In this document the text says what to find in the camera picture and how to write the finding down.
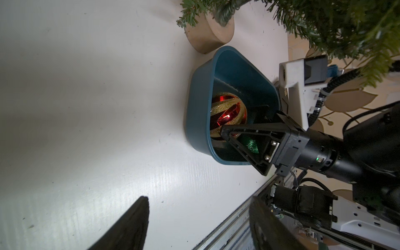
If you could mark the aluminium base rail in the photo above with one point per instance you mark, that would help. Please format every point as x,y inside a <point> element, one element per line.
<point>234,233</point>

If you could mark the teal plastic tray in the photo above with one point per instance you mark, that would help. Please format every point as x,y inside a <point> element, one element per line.
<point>226,90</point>

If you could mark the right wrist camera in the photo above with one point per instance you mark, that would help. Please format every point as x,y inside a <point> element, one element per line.
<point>299,84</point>

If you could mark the green glitter ball ornament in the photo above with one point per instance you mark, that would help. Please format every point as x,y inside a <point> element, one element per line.
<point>249,143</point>

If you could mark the red gold striped ornament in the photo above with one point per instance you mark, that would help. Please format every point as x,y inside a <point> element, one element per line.
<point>226,109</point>

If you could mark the small green christmas tree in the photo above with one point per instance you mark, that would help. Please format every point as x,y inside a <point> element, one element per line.
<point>366,31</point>

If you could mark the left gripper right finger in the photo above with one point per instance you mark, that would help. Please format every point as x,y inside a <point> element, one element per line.
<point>268,233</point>

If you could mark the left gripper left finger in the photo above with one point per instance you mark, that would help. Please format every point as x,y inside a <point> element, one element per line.
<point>129,232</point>

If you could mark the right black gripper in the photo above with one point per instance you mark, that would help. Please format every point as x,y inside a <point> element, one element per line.
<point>266,145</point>

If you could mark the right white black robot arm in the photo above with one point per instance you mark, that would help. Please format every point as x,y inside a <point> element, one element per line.
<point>367,156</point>

